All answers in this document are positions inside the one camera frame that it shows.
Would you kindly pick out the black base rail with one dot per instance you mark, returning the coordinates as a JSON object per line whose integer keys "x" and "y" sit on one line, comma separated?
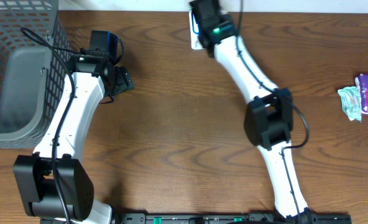
{"x": 262, "y": 218}

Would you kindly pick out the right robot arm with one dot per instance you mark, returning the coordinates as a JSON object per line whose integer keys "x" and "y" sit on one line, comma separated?
{"x": 268, "y": 121}

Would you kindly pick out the grey plastic mesh basket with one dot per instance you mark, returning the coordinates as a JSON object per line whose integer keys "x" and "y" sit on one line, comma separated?
{"x": 31, "y": 78}

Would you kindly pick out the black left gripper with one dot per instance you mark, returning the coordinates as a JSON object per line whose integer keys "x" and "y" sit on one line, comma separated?
{"x": 123, "y": 81}

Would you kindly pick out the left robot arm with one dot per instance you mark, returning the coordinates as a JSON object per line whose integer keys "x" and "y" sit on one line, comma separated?
{"x": 52, "y": 182}

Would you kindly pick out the white barcode scanner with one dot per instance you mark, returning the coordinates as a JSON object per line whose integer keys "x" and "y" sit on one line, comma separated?
{"x": 194, "y": 32}

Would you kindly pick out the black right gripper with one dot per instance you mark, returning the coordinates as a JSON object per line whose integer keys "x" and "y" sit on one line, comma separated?
{"x": 228, "y": 18}

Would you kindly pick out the teal snack packet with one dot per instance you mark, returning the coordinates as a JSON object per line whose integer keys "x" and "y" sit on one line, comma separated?
{"x": 351, "y": 102}

